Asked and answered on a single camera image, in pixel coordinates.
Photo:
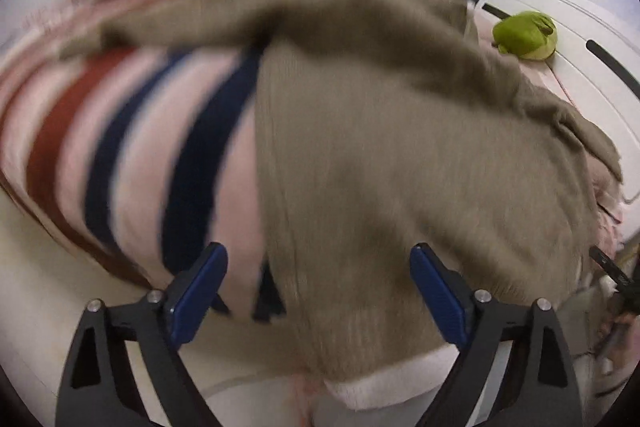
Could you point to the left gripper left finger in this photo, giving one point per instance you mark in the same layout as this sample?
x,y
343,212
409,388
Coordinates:
x,y
98,386

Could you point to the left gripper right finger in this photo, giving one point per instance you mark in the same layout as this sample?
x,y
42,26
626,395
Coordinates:
x,y
513,366

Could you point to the taupe knit sweater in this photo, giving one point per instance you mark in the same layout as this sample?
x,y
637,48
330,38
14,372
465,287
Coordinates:
x,y
380,124

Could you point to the striped bed sheet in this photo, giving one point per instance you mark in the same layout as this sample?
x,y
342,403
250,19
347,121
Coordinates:
x,y
139,154

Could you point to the white bed headboard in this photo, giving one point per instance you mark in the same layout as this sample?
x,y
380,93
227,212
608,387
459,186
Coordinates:
x,y
596,65

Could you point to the green frog plush toy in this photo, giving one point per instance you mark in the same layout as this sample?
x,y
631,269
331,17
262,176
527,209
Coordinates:
x,y
528,35

